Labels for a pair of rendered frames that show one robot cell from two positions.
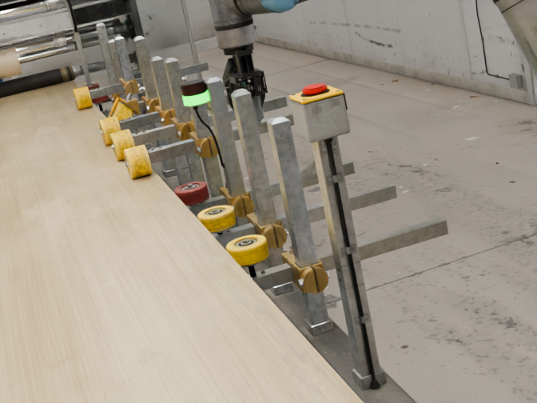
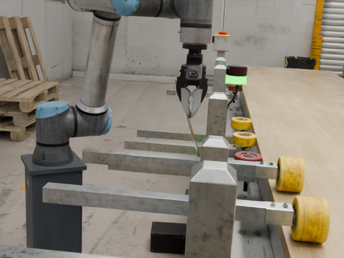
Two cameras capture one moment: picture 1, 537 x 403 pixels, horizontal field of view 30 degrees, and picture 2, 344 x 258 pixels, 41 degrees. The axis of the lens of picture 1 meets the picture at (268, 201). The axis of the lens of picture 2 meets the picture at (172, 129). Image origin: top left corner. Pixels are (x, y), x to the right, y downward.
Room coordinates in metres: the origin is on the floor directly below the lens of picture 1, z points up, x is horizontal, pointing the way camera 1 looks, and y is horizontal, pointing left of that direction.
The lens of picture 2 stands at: (3.61, 0.38, 1.28)
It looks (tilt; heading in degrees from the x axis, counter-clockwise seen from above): 14 degrees down; 199
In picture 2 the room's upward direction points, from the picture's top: 3 degrees clockwise
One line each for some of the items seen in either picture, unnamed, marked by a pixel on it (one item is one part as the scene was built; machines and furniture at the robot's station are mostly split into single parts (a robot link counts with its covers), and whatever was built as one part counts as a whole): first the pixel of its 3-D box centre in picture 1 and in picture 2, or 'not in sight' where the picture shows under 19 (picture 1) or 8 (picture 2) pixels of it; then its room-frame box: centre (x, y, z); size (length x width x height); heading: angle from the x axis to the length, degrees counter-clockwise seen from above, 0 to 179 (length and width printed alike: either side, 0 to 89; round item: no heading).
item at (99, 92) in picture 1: (145, 80); not in sight; (3.82, 0.37, 0.95); 0.50 x 0.04 x 0.04; 104
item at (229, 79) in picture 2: (196, 97); (236, 79); (2.30, 0.12, 1.12); 0.06 x 0.06 x 0.02
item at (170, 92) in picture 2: not in sight; (201, 94); (0.91, -0.37, 0.83); 0.44 x 0.03 x 0.04; 104
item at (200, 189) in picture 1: (195, 207); (246, 172); (2.33, 0.18, 0.85); 0.08 x 0.08 x 0.11
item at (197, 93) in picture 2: not in sight; (196, 101); (2.33, 0.01, 1.05); 0.06 x 0.03 x 0.09; 14
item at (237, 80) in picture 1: (244, 72); (193, 65); (2.33, -0.01, 1.15); 0.09 x 0.08 x 0.12; 14
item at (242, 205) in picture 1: (236, 201); not in sight; (2.33, 0.08, 0.85); 0.14 x 0.06 x 0.05; 14
